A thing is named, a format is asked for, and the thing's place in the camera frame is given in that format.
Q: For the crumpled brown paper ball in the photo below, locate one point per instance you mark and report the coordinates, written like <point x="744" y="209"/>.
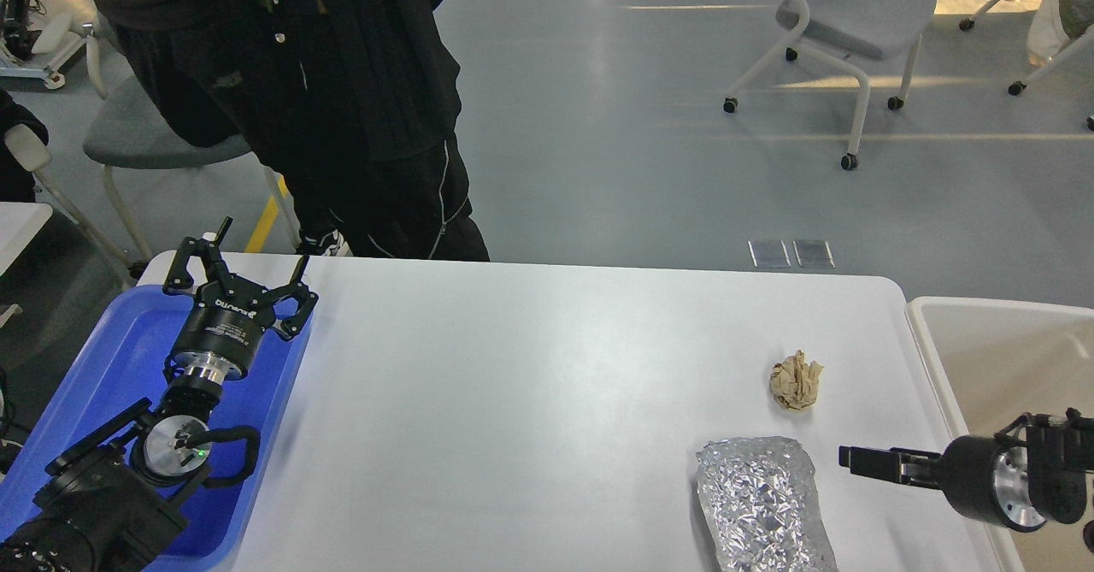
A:
<point x="795" y="382"/>

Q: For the metal floor plate left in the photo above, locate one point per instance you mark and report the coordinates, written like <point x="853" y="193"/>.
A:
<point x="769" y="253"/>

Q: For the grey chair behind persons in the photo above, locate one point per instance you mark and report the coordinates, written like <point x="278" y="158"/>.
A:
<point x="130" y="133"/>

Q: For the person in black jacket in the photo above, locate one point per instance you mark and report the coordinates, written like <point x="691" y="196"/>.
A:
<point x="373" y="100"/>

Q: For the white chair at edge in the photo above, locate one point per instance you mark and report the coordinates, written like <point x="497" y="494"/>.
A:
<point x="26" y="157"/>
<point x="1061" y="29"/>

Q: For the metal floor plate right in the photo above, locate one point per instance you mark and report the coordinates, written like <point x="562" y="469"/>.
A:
<point x="813" y="253"/>

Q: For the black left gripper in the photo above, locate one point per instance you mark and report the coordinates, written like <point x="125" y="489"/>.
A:
<point x="224" y="329"/>

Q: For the white side table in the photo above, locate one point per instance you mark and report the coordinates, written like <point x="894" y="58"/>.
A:
<point x="20" y="222"/>

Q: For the white chair at right edge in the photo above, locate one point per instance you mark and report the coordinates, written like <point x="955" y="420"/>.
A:
<point x="1061" y="29"/>

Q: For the grey white office chair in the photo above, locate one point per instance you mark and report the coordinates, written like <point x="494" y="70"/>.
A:
<point x="832" y="31"/>

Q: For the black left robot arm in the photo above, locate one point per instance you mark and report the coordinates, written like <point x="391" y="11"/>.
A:
<point x="151" y="453"/>

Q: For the metal floor plate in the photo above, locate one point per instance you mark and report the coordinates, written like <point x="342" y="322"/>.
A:
<point x="769" y="253"/>
<point x="813" y="253"/>

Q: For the white chair at left edge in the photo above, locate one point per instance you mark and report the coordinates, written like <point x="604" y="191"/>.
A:
<point x="26" y="157"/>

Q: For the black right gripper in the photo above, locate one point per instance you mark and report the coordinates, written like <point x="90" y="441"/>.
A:
<point x="982" y="479"/>

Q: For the white equipment stand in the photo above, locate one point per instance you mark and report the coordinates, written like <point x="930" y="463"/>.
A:
<point x="35" y="45"/>

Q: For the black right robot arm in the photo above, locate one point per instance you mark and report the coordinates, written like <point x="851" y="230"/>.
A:
<point x="1060" y="453"/>

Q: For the person in dark trousers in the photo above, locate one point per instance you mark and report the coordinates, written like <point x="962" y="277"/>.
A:
<point x="208" y="69"/>

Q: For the aluminium foil sheet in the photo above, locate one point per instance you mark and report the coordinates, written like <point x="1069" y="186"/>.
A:
<point x="761" y="505"/>

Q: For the beige plastic bin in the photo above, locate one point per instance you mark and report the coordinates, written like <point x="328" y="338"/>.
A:
<point x="988" y="361"/>

